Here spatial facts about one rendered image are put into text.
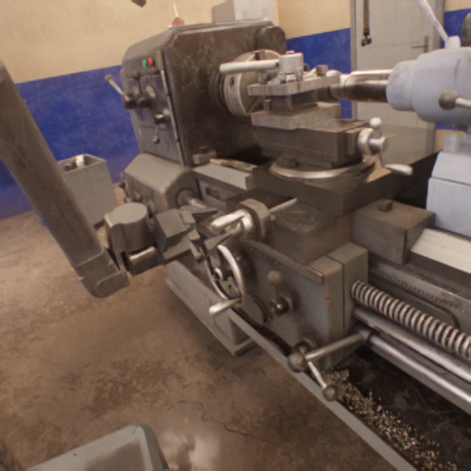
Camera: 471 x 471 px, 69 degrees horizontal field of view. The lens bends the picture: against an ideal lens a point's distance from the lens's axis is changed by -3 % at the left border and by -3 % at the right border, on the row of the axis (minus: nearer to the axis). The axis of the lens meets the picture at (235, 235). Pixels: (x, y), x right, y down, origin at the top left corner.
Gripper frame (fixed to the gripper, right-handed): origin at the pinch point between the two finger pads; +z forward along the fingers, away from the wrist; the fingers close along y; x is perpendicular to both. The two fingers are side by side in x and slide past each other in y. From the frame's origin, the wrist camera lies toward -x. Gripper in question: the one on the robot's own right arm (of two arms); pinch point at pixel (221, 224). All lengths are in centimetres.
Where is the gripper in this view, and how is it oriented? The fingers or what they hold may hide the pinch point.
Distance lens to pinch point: 71.0
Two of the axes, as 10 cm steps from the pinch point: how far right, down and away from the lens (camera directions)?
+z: 8.3, -3.6, 4.3
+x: -2.8, 4.0, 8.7
